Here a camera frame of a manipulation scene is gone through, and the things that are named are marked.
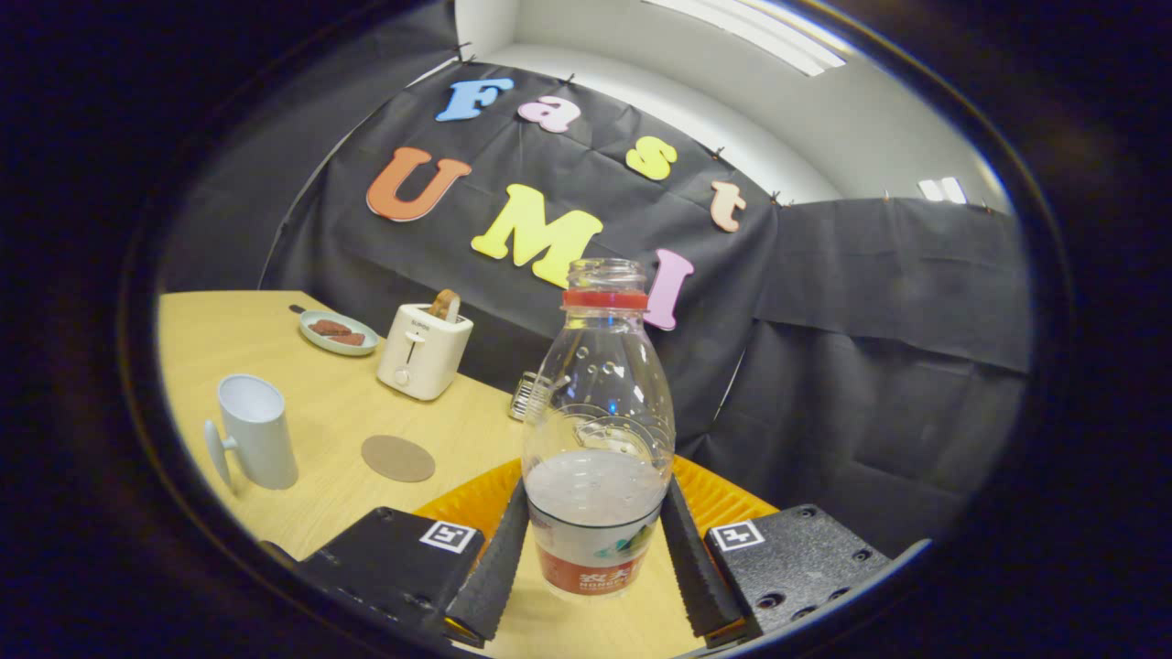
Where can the small ceiling light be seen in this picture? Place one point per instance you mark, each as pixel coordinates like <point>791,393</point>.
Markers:
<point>943,189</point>

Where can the brown toast slice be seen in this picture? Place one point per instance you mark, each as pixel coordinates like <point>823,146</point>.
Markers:
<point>446,305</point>

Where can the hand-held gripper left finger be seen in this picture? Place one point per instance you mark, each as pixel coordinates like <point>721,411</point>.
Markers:
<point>490,567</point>

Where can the long ceiling light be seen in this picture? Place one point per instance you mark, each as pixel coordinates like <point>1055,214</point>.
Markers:
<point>769,32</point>

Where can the round brown coaster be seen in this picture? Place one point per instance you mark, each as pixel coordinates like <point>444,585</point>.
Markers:
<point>398,458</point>

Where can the white toaster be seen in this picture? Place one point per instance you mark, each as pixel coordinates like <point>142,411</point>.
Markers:
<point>426,352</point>

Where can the pale blue cup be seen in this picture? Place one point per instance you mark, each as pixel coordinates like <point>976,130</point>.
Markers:
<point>261,439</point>

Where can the clear plastic juice bottle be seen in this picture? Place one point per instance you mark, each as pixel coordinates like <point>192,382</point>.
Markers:
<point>595,412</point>

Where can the brown meat slice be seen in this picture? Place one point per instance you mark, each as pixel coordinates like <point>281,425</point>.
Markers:
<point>330,327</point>
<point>348,340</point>

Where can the pale green plate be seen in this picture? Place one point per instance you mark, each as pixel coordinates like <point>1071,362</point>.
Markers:
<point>319,340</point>

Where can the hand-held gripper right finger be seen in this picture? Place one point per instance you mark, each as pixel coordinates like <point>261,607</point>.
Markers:
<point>698,567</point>

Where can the wooden table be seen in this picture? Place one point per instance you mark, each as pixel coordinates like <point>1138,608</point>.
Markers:
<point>458,430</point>

